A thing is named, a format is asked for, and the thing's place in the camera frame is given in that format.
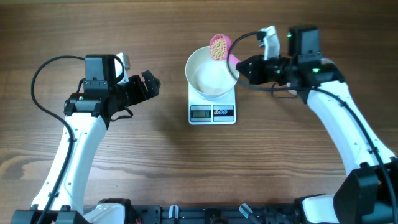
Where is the pink plastic scoop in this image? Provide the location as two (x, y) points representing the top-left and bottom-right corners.
(209, 34), (240, 67)

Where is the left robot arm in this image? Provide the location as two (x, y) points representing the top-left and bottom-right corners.
(11, 53), (160, 223)

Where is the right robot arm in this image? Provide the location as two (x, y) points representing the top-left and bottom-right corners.
(236, 26), (397, 223)

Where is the white bowl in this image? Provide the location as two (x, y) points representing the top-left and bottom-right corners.
(185, 46), (239, 98)

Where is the white digital kitchen scale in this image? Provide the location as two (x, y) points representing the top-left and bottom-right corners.
(188, 85), (237, 125)

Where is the pile of soybeans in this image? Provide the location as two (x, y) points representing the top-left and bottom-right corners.
(210, 37), (227, 60)

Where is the left black cable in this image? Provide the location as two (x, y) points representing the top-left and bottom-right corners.
(30, 55), (86, 224)

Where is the black cable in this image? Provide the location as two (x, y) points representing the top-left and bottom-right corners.
(30, 55), (86, 224)
(226, 30), (398, 224)

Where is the right black cable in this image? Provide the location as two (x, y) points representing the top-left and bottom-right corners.
(226, 30), (398, 224)

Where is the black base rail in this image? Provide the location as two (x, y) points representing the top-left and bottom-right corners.
(73, 203), (352, 224)

